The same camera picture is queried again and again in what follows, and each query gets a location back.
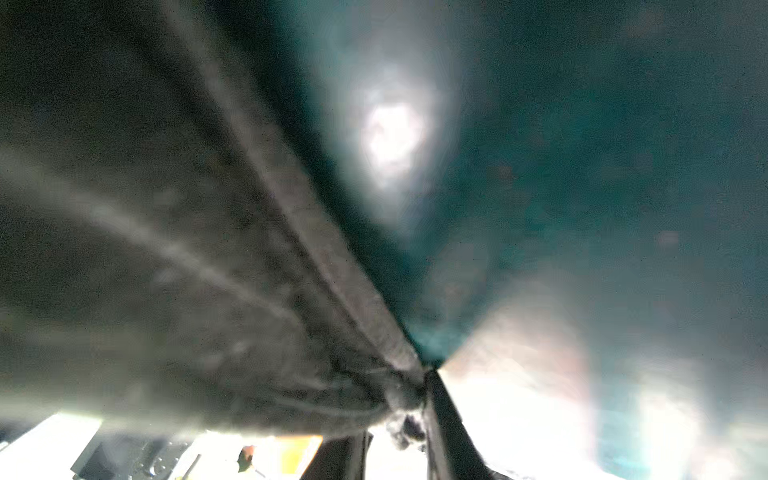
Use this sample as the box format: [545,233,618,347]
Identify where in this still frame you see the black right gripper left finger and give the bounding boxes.
[300,431,372,480]

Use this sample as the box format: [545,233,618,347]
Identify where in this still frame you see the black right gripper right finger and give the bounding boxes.
[423,370,508,480]

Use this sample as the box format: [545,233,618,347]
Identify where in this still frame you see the dark grey pinstriped shirt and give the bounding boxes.
[1,1,424,436]

